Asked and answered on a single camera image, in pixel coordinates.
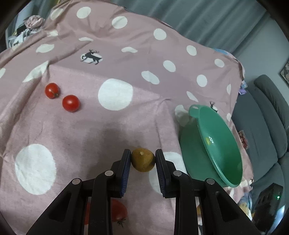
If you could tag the green plastic basin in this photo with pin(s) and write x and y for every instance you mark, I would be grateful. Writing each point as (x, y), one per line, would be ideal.
(209, 149)

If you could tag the red tomato front left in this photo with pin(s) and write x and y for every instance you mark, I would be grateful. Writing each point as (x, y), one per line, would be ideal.
(86, 222)

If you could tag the red snack packet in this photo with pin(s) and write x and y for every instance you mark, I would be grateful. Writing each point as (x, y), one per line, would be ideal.
(243, 139)

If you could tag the colourful bedding under cloth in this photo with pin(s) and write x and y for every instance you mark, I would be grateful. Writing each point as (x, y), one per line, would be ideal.
(243, 85)

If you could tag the brown longan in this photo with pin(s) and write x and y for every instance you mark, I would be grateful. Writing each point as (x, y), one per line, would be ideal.
(142, 159)

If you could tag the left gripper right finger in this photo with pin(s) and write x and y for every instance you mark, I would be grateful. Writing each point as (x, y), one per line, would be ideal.
(220, 214)

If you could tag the grey sofa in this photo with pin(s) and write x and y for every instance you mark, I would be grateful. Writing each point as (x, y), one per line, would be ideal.
(263, 115)

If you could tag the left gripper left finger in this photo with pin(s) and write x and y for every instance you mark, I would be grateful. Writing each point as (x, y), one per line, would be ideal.
(66, 214)

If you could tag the pile of clothes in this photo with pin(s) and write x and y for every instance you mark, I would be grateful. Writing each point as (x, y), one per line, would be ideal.
(30, 26)

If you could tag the framed wall painting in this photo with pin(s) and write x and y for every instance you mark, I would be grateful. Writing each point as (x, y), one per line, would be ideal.
(284, 73)

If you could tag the small red tomato top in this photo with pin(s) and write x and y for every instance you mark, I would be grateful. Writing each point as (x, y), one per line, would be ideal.
(52, 91)

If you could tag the pink polka dot tablecloth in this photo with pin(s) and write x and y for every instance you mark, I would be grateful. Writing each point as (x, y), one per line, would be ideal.
(135, 78)

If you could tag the red tomato front right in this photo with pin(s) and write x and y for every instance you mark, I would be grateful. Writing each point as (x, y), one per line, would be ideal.
(118, 212)

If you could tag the grey curtain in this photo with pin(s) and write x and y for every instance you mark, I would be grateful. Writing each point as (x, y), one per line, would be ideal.
(224, 24)

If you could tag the small red tomato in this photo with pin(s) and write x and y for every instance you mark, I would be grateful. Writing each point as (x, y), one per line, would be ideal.
(52, 91)
(71, 103)

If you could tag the black device green light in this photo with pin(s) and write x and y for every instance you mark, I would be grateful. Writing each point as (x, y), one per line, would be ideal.
(266, 207)

